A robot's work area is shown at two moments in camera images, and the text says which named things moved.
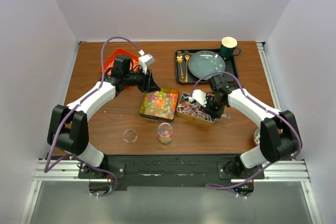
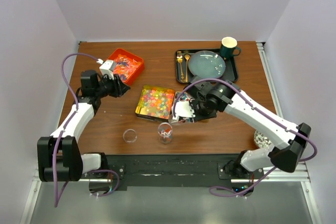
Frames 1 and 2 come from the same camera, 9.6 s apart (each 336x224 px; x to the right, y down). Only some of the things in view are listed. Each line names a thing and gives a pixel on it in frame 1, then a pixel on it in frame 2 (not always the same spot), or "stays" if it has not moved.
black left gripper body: (139, 79) -> (108, 87)
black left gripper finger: (150, 76) -> (121, 83)
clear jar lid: (130, 136) stays
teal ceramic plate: (203, 63) stays
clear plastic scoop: (226, 115) -> (181, 120)
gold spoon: (187, 57) stays
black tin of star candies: (160, 105) stays
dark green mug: (228, 48) stays
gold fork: (179, 59) stays
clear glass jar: (165, 130) stays
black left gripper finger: (152, 86) -> (123, 88)
